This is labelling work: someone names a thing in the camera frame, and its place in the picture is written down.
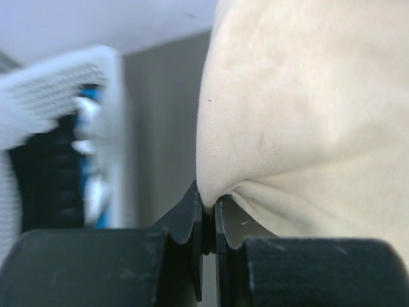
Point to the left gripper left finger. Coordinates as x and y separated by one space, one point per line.
160 265

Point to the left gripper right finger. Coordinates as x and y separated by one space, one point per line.
256 268

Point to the blue white t shirt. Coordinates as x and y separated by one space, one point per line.
90 144

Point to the white plastic basket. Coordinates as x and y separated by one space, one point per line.
32 100

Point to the beige t shirt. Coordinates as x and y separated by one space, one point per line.
303 117

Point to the black t shirt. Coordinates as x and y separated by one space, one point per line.
49 178

